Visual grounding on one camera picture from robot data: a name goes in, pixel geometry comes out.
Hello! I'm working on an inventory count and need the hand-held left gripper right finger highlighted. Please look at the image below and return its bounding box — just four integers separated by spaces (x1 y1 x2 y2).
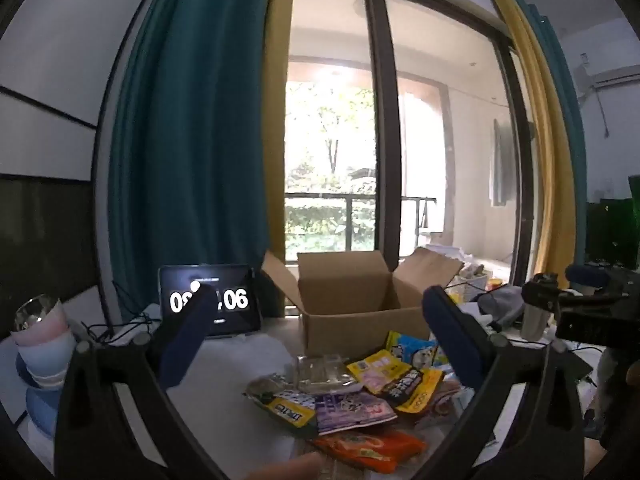
421 285 586 480

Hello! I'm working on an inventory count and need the grey cloth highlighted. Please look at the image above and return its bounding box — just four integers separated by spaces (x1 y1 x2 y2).
477 284 526 328

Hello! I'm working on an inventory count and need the person's left hand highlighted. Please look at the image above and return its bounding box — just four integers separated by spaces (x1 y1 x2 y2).
249 452 322 480

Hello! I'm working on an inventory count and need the blue cartoon snack packet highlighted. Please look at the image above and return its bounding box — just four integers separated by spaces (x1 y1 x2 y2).
385 331 451 368

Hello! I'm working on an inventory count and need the clear plastic packet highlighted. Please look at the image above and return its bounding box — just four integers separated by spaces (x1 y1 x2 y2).
285 354 361 396

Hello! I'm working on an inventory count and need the grey hanging garment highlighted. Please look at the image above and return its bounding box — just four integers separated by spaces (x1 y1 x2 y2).
487 117 518 208

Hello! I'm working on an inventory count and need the small yellow pink packet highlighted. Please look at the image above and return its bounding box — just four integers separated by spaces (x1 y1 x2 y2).
346 350 408 395

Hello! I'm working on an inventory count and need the black yellow snack packet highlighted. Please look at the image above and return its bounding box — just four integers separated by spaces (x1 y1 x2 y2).
382 367 446 415

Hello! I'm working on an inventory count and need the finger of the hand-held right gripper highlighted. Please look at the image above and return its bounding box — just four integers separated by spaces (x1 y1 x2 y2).
564 264 640 292
521 272 608 313

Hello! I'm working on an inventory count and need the black cable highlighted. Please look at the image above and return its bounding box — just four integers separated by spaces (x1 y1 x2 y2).
82 310 162 347

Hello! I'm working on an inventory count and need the pale blue bowl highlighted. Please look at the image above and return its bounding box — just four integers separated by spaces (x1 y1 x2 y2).
19 332 77 378

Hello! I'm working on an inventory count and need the purple snack packet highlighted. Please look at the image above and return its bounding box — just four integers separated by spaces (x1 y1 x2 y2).
315 391 398 436

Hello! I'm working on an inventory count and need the black tablet with clock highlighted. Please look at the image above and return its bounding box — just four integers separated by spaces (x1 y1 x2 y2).
158 263 262 339

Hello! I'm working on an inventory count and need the yellow curtain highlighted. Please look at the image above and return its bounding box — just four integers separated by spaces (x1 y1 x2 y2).
482 0 576 286

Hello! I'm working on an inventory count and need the orange snack packet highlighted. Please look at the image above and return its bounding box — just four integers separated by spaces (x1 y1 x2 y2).
310 430 428 473

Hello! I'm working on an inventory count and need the brown cardboard box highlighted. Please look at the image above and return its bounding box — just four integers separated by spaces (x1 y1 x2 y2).
261 246 466 358

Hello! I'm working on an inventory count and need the white basket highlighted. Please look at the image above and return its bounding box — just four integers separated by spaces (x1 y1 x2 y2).
459 260 489 291

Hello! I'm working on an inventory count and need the white air conditioner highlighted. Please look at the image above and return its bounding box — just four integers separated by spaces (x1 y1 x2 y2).
572 52 640 98

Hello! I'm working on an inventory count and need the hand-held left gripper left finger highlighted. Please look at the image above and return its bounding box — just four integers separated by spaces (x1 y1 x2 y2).
54 284 231 480

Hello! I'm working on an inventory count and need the white drying rack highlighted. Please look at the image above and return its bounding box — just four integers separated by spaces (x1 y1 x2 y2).
412 199 446 242

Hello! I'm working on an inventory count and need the balcony railing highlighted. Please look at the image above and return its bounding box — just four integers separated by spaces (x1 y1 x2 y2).
285 191 441 253

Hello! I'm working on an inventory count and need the dark sliding door frame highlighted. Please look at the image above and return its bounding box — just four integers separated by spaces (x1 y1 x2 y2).
292 0 536 281

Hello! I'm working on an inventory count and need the steel cup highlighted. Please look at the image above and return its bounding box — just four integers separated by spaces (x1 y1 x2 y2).
520 305 549 341

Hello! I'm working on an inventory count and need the black monitor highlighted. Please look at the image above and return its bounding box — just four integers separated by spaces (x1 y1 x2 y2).
585 175 640 268

